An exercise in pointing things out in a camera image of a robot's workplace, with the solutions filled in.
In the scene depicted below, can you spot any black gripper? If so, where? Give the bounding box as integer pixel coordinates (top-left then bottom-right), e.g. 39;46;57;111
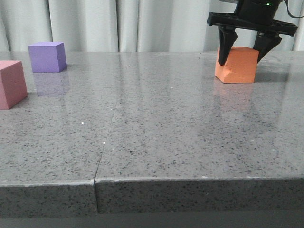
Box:
207;0;298;66

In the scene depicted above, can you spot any orange foam cube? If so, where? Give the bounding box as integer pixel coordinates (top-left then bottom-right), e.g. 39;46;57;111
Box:
215;47;259;83

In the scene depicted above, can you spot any white curtain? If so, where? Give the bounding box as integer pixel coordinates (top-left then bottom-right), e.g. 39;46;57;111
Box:
0;0;304;53

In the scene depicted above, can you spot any purple foam cube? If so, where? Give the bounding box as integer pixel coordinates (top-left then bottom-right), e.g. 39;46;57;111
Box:
28;42;67;73

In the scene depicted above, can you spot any pink foam cube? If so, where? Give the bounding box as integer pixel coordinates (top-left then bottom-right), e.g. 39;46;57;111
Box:
0;60;28;110

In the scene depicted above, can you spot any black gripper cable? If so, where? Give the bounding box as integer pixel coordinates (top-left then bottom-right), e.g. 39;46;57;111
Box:
284;0;304;19

